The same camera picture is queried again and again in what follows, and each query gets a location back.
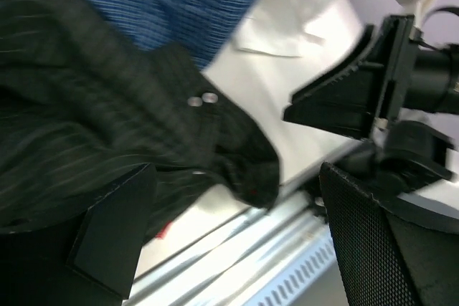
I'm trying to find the black pinstriped shirt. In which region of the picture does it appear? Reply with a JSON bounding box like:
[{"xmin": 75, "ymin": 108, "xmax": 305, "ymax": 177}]
[{"xmin": 1, "ymin": 0, "xmax": 280, "ymax": 239}]

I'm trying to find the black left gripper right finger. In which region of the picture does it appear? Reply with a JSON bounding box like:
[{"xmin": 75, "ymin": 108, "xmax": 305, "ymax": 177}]
[{"xmin": 319, "ymin": 163, "xmax": 458, "ymax": 305}]

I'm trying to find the slotted blue-grey cable duct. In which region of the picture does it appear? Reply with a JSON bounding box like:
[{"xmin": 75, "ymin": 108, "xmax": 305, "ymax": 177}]
[{"xmin": 230, "ymin": 227, "xmax": 336, "ymax": 306}]

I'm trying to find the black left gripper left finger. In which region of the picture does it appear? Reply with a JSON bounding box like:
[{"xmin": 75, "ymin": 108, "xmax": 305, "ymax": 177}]
[{"xmin": 1, "ymin": 164, "xmax": 156, "ymax": 305}]

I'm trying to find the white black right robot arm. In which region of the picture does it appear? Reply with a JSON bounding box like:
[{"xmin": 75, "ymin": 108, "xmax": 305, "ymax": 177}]
[{"xmin": 283, "ymin": 15, "xmax": 458, "ymax": 193}]

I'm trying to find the white shirt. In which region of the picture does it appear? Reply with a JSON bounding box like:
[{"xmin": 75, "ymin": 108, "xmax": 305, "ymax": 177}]
[{"xmin": 204, "ymin": 0, "xmax": 362, "ymax": 181}]

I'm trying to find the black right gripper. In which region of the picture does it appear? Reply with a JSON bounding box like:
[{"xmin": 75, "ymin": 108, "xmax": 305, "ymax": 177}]
[{"xmin": 283, "ymin": 14, "xmax": 416, "ymax": 138}]

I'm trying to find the aluminium rail base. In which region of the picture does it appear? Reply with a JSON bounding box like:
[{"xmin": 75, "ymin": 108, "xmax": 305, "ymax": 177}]
[{"xmin": 128, "ymin": 184, "xmax": 327, "ymax": 305}]

